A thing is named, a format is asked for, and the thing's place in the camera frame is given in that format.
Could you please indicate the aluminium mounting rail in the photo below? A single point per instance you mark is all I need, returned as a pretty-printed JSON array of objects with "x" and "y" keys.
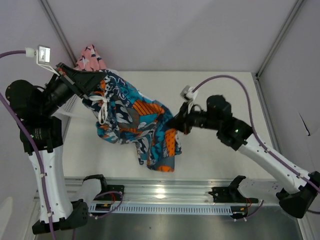
[{"x": 194, "y": 192}]

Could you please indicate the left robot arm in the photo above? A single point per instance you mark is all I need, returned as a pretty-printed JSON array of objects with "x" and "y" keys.
[{"x": 33, "y": 108}]

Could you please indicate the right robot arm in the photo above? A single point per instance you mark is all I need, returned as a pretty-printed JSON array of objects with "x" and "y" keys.
[{"x": 294, "y": 190}]

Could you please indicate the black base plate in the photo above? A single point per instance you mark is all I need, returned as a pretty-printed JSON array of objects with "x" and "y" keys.
[
  {"x": 225, "y": 193},
  {"x": 108, "y": 192}
]

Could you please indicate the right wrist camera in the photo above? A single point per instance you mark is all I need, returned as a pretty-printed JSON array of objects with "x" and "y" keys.
[{"x": 189, "y": 94}]

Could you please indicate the right aluminium frame post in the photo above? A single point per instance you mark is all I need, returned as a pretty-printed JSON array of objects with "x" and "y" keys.
[{"x": 280, "y": 37}]

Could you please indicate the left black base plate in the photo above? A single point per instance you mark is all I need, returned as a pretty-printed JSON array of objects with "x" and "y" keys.
[{"x": 108, "y": 192}]

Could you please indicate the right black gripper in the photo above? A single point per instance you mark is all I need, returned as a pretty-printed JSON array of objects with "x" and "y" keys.
[{"x": 181, "y": 121}]

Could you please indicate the white slotted cable duct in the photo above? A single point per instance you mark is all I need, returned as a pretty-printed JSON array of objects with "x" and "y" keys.
[{"x": 174, "y": 209}]

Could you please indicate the white plastic basket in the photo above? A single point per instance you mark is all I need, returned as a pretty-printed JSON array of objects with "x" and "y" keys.
[{"x": 67, "y": 109}]

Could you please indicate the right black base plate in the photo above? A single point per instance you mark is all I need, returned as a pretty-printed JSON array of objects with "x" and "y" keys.
[{"x": 225, "y": 193}]

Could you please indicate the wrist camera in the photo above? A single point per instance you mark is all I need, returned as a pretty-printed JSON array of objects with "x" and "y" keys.
[
  {"x": 42, "y": 56},
  {"x": 189, "y": 94}
]

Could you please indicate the left aluminium frame post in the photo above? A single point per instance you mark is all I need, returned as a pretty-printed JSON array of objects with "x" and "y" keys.
[{"x": 57, "y": 28}]

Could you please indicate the blue orange patterned shorts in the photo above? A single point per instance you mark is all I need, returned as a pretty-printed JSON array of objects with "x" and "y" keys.
[{"x": 125, "y": 116}]

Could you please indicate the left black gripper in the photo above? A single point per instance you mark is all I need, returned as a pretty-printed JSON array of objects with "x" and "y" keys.
[{"x": 82, "y": 82}]

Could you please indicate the aluminium frame post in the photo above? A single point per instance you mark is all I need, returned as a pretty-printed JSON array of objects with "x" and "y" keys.
[
  {"x": 280, "y": 37},
  {"x": 57, "y": 28}
]

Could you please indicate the pink star patterned shorts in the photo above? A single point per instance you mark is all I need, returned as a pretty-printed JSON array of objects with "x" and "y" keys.
[{"x": 90, "y": 60}]

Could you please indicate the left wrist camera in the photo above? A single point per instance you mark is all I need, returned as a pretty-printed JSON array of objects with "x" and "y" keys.
[{"x": 42, "y": 56}]

